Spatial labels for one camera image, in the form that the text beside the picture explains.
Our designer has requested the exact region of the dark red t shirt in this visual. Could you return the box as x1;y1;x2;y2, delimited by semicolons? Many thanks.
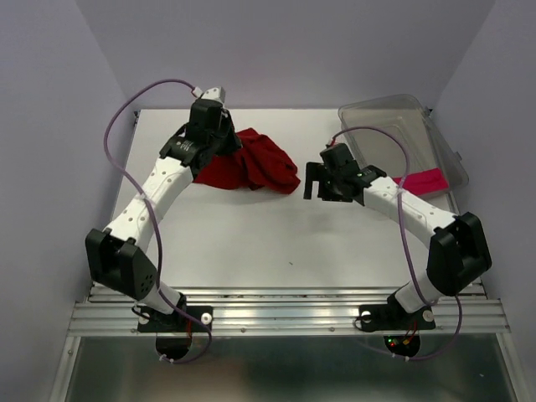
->
194;128;301;195

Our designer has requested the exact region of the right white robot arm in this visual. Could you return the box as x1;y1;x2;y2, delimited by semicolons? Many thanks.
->
303;143;492;332

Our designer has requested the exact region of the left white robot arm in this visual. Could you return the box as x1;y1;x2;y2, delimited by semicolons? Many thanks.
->
85;88;241;330

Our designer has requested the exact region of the clear plastic bin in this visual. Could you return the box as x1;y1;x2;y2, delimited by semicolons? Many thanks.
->
338;95;469;198

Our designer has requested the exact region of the pink rolled t shirt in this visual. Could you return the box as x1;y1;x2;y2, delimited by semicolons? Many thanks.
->
393;168;449;196

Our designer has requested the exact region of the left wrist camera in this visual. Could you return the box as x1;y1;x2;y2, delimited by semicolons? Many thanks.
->
199;86;226;105

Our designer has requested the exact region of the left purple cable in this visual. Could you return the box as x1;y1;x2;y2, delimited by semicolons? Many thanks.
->
103;78;215;364

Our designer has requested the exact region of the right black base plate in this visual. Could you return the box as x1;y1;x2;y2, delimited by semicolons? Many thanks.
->
353;304;436;333

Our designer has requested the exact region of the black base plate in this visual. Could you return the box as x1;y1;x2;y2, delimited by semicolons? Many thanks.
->
353;304;436;333
135;305;214;333

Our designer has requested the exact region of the aluminium rail frame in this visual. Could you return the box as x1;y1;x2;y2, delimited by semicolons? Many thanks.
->
50;285;529;401

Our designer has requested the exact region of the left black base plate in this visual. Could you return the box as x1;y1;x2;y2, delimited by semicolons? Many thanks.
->
135;305;214;333

